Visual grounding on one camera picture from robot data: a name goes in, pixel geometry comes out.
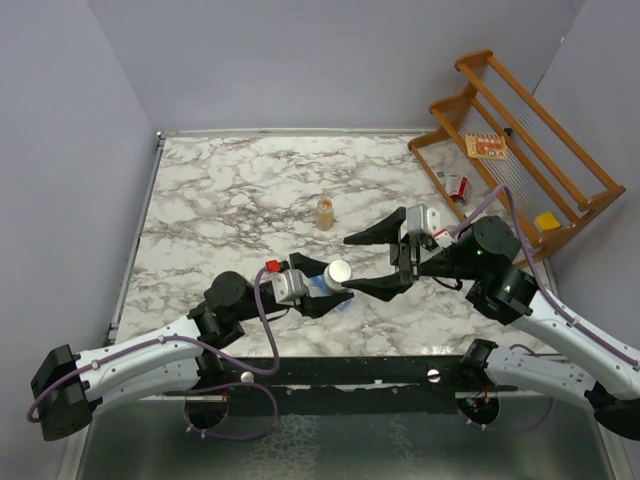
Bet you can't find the small amber pill bottle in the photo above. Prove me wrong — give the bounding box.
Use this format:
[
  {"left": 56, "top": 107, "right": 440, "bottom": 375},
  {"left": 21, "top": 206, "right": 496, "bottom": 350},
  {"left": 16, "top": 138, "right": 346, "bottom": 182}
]
[{"left": 316, "top": 199, "right": 334, "bottom": 231}]

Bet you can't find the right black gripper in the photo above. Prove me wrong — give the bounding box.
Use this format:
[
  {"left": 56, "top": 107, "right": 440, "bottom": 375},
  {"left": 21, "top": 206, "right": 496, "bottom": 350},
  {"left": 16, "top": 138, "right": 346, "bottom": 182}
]
[{"left": 341, "top": 208, "right": 483, "bottom": 300}]

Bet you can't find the blue weekly pill organizer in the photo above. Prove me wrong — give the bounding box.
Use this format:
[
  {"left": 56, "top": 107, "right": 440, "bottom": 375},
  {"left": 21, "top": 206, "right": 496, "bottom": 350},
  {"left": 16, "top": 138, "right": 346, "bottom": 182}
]
[{"left": 308, "top": 275, "right": 353, "bottom": 312}]

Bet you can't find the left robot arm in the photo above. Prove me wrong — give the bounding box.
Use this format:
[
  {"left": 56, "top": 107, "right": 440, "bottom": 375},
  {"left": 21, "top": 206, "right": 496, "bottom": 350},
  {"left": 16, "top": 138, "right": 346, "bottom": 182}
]
[{"left": 26, "top": 253, "right": 353, "bottom": 441}]

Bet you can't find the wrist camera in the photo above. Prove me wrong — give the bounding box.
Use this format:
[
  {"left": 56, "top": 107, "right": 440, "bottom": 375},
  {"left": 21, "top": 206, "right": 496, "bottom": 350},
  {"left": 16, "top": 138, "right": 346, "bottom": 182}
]
[
  {"left": 265, "top": 260, "right": 308, "bottom": 303},
  {"left": 406, "top": 204, "right": 453, "bottom": 251}
]

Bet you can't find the orange snack packet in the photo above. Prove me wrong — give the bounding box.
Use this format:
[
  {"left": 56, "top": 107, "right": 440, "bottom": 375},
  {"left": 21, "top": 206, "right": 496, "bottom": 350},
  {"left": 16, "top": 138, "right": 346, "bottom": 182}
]
[{"left": 465, "top": 134, "right": 508, "bottom": 161}]

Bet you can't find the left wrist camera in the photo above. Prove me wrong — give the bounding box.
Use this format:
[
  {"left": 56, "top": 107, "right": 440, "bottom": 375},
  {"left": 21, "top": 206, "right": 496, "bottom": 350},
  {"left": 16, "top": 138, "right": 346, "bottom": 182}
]
[{"left": 265, "top": 260, "right": 308, "bottom": 303}]

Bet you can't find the wooden tiered shelf rack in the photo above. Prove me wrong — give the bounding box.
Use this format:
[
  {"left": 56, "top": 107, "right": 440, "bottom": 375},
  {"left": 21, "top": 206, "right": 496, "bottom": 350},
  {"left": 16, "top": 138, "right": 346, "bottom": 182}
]
[{"left": 408, "top": 49, "right": 625, "bottom": 260}]

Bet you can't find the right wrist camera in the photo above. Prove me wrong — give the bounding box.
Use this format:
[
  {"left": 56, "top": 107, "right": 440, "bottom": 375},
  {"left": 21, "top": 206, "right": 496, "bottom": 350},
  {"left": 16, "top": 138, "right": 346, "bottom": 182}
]
[{"left": 406, "top": 204, "right": 453, "bottom": 251}]

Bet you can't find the red white medicine box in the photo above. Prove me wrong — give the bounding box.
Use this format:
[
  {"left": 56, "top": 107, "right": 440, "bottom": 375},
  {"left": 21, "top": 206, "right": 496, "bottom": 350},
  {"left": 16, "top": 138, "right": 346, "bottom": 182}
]
[{"left": 445, "top": 175, "right": 472, "bottom": 204}]

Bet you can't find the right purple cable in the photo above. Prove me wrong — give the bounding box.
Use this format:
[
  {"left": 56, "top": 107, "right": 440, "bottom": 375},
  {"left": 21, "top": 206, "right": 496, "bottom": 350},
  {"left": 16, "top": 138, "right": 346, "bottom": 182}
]
[{"left": 447, "top": 183, "right": 640, "bottom": 435}]

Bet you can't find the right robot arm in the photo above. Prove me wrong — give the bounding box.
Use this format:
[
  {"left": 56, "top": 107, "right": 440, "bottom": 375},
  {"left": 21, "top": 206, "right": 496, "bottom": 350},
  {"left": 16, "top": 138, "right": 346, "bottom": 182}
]
[{"left": 343, "top": 205, "right": 639, "bottom": 440}]

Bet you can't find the yellow lidded jar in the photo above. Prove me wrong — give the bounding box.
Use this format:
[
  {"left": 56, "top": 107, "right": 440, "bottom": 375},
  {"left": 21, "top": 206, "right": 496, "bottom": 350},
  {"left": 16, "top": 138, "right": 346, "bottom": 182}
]
[{"left": 534, "top": 212, "right": 562, "bottom": 233}]

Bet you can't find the white pill bottle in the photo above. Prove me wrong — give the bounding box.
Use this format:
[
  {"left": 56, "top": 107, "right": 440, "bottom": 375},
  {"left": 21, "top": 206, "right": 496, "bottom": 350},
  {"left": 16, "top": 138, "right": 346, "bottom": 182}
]
[{"left": 322, "top": 260, "right": 352, "bottom": 294}]

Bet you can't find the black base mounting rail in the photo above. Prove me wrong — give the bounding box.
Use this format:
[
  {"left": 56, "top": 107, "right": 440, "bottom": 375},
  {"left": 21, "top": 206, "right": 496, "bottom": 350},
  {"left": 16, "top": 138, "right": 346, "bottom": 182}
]
[{"left": 185, "top": 354, "right": 492, "bottom": 424}]

